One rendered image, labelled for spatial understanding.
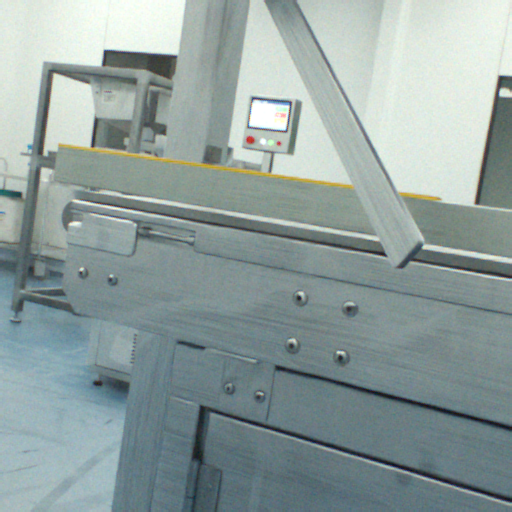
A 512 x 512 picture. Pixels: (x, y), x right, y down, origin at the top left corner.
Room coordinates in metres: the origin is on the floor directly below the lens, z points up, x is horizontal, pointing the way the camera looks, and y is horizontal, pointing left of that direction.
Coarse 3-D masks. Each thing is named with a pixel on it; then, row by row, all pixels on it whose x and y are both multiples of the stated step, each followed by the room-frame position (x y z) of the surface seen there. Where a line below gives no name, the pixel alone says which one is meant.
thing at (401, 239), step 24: (264, 0) 0.64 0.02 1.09; (288, 0) 0.60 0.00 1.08; (288, 24) 0.60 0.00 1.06; (288, 48) 0.59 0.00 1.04; (312, 48) 0.56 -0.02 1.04; (312, 72) 0.56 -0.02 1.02; (312, 96) 0.55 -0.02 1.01; (336, 96) 0.53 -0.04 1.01; (336, 120) 0.52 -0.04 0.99; (336, 144) 0.52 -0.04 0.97; (360, 144) 0.50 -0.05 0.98; (360, 168) 0.49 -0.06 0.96; (384, 168) 0.48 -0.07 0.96; (360, 192) 0.49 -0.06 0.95; (384, 192) 0.47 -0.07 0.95; (384, 216) 0.46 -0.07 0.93; (408, 216) 0.45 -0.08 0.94; (384, 240) 0.46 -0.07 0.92; (408, 240) 0.44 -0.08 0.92
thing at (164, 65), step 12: (108, 60) 6.91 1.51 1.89; (120, 60) 6.85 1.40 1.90; (132, 60) 6.80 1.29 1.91; (144, 60) 6.75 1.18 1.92; (156, 60) 6.70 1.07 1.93; (168, 60) 6.65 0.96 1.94; (156, 72) 6.69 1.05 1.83; (168, 72) 6.64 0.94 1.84; (132, 84) 6.79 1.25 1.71; (96, 120) 6.92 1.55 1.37; (96, 132) 6.92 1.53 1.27; (108, 132) 6.86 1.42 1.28; (120, 132) 6.81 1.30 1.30; (108, 144) 6.86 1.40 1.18; (120, 144) 6.80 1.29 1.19
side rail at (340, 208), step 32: (64, 160) 0.69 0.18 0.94; (96, 160) 0.68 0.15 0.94; (128, 160) 0.66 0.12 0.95; (128, 192) 0.66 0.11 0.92; (160, 192) 0.65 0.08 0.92; (192, 192) 0.64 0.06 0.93; (224, 192) 0.62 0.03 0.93; (256, 192) 0.61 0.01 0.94; (288, 192) 0.60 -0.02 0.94; (320, 192) 0.59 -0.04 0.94; (352, 192) 0.58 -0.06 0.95; (320, 224) 0.59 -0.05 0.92; (352, 224) 0.58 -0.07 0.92; (416, 224) 0.56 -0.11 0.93; (448, 224) 0.55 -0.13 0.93; (480, 224) 0.54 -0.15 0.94
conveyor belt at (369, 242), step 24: (72, 192) 0.71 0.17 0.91; (96, 192) 0.70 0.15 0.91; (192, 216) 0.65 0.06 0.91; (216, 216) 0.64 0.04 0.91; (240, 216) 0.66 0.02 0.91; (312, 240) 0.61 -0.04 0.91; (336, 240) 0.60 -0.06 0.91; (360, 240) 0.59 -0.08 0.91; (456, 264) 0.56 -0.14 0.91; (480, 264) 0.55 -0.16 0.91; (504, 264) 0.55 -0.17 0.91
